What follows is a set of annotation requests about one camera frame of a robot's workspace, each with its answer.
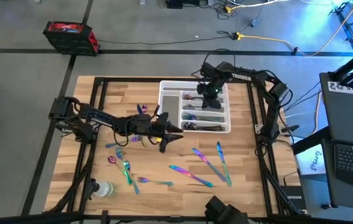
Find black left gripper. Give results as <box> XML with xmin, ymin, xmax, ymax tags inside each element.
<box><xmin>151</xmin><ymin>111</ymin><xmax>184</xmax><ymax>153</ymax></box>

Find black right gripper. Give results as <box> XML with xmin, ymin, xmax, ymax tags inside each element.
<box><xmin>197</xmin><ymin>81</ymin><xmax>225</xmax><ymax>109</ymax></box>

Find iridescent large spoon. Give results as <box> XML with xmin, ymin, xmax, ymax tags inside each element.
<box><xmin>182</xmin><ymin>122</ymin><xmax>226</xmax><ymax>132</ymax></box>

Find iridescent cutlery pieces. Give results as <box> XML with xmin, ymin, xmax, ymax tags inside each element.
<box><xmin>182</xmin><ymin>113</ymin><xmax>226</xmax><ymax>123</ymax></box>

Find white cutlery organizer tray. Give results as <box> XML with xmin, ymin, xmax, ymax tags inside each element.
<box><xmin>158</xmin><ymin>80</ymin><xmax>232</xmax><ymax>134</ymax></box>

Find clear plastic bottle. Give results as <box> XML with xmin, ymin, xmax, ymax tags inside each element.
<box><xmin>92</xmin><ymin>180</ymin><xmax>118</xmax><ymax>199</ymax></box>

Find black horizontal beam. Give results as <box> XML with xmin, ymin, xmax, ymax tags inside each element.
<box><xmin>0</xmin><ymin>211</ymin><xmax>353</xmax><ymax>224</ymax></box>

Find black slanted cart strut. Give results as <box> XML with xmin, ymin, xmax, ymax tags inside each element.
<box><xmin>293</xmin><ymin>126</ymin><xmax>332</xmax><ymax>155</ymax></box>

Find black power strip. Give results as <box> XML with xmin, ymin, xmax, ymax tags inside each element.
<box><xmin>166</xmin><ymin>0</ymin><xmax>200</xmax><ymax>9</ymax></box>

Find white printed paper sign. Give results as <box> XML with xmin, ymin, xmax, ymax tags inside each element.
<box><xmin>296</xmin><ymin>144</ymin><xmax>327</xmax><ymax>176</ymax></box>

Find black Netgear router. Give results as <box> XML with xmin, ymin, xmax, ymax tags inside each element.
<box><xmin>280</xmin><ymin>185</ymin><xmax>308</xmax><ymax>212</ymax></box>

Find white printed sticker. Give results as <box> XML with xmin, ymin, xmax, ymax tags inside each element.
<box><xmin>327</xmin><ymin>81</ymin><xmax>353</xmax><ymax>97</ymax></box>

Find red black toolbox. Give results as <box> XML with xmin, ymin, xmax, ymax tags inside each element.
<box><xmin>42</xmin><ymin>21</ymin><xmax>101</xmax><ymax>57</ymax></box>

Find black laptop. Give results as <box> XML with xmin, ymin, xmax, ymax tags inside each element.
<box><xmin>321</xmin><ymin>138</ymin><xmax>353</xmax><ymax>213</ymax></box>

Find black light stand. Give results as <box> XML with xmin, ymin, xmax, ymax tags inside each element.
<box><xmin>328</xmin><ymin>0</ymin><xmax>353</xmax><ymax>55</ymax></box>

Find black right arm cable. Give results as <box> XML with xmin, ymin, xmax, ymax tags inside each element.
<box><xmin>199</xmin><ymin>48</ymin><xmax>237</xmax><ymax>78</ymax></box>

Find yellow extension cable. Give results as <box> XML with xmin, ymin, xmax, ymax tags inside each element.
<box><xmin>237</xmin><ymin>32</ymin><xmax>300</xmax><ymax>52</ymax></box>

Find thin black floor cable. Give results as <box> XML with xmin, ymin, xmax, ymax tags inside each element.
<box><xmin>97</xmin><ymin>34</ymin><xmax>238</xmax><ymax>46</ymax></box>

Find black hanging cable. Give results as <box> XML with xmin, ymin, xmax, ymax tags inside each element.
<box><xmin>283</xmin><ymin>81</ymin><xmax>323</xmax><ymax>113</ymax></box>

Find white floor cable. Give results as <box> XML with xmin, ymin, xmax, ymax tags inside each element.
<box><xmin>224</xmin><ymin>0</ymin><xmax>292</xmax><ymax>11</ymax></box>

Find tan floor cable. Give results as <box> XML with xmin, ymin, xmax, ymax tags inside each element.
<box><xmin>296</xmin><ymin>0</ymin><xmax>353</xmax><ymax>57</ymax></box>

